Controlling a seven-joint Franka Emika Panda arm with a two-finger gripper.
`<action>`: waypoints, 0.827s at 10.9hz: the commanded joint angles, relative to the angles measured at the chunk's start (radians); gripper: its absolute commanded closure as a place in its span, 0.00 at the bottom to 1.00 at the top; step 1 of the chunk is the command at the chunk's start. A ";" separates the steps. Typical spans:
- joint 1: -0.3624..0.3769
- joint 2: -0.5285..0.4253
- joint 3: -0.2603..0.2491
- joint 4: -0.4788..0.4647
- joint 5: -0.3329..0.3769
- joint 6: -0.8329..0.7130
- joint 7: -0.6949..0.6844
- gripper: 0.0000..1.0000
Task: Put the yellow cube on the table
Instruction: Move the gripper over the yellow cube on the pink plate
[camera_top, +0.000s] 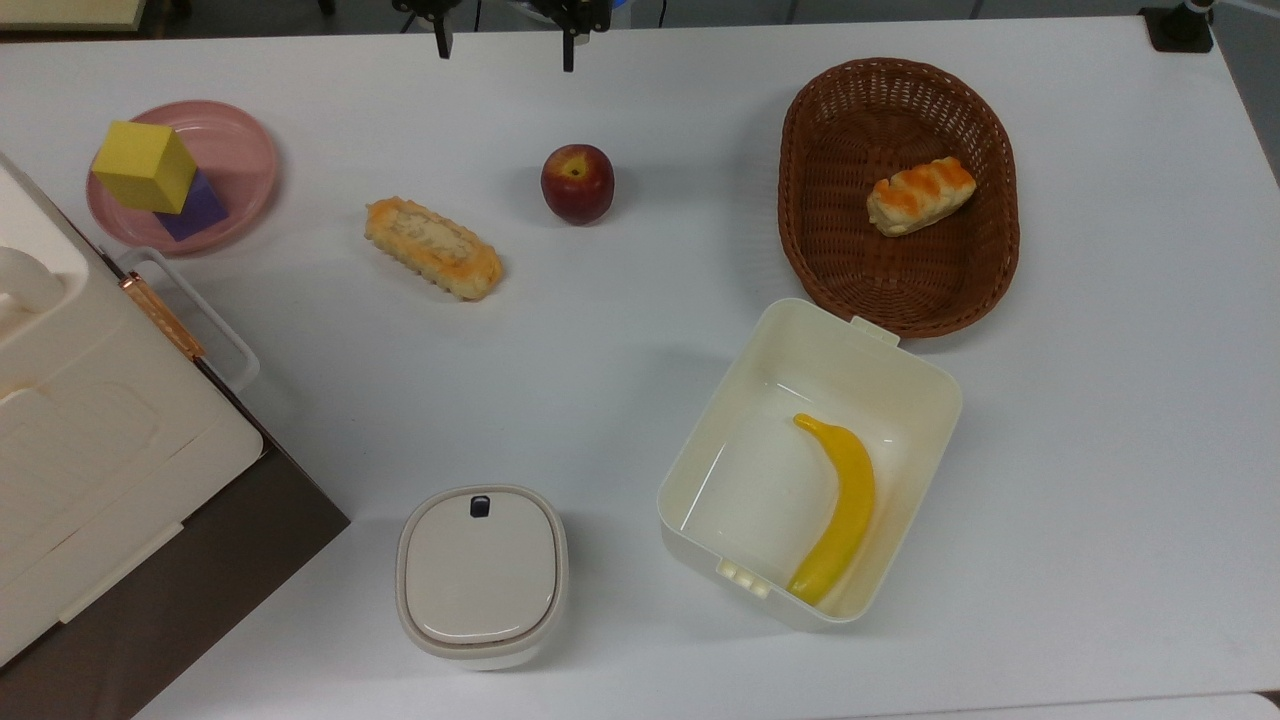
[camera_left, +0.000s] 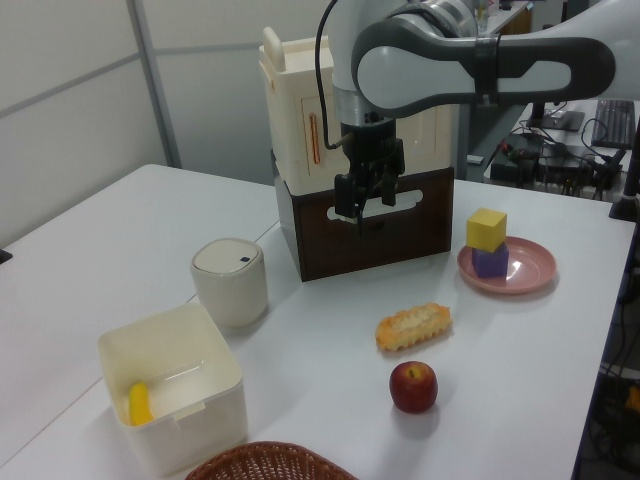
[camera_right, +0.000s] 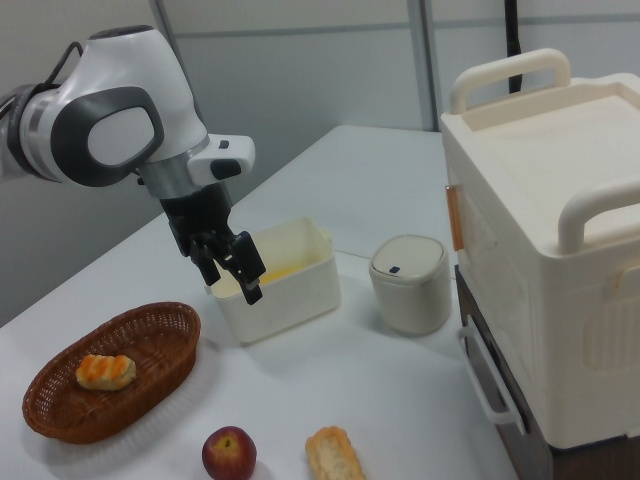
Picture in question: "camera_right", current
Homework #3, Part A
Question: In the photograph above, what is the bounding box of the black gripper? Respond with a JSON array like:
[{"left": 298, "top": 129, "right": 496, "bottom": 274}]
[{"left": 159, "top": 182, "right": 266, "bottom": 305}]

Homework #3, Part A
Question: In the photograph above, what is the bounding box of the white rectangular plastic bin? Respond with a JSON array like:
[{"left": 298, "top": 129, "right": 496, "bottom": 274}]
[{"left": 205, "top": 216, "right": 342, "bottom": 345}]

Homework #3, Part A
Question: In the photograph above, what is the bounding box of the brown wicker basket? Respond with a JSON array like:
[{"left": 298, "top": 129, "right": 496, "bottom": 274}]
[{"left": 22, "top": 300, "right": 202, "bottom": 445}]

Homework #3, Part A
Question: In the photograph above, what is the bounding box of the orange glazed bread roll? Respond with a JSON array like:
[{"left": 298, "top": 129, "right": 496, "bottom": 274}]
[{"left": 74, "top": 353, "right": 138, "bottom": 392}]

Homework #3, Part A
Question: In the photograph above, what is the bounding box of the small white lidded trash can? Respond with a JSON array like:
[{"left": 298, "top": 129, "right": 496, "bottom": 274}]
[{"left": 368, "top": 234, "right": 451, "bottom": 336}]

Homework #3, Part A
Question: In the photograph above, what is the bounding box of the red apple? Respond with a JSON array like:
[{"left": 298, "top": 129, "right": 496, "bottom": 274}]
[{"left": 201, "top": 425, "right": 258, "bottom": 480}]

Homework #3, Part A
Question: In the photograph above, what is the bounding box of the long toasted bread piece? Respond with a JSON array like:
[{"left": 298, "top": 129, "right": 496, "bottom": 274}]
[{"left": 304, "top": 425, "right": 367, "bottom": 480}]

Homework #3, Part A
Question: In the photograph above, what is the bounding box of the large cream toy oven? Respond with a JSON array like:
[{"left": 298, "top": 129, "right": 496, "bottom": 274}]
[{"left": 439, "top": 47, "right": 640, "bottom": 452}]

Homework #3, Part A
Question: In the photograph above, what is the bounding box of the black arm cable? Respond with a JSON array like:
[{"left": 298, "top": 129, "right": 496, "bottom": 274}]
[{"left": 29, "top": 40, "right": 85, "bottom": 96}]

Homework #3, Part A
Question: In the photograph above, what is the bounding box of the black hanging cable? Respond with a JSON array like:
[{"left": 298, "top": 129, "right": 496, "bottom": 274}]
[{"left": 502, "top": 0, "right": 524, "bottom": 95}]

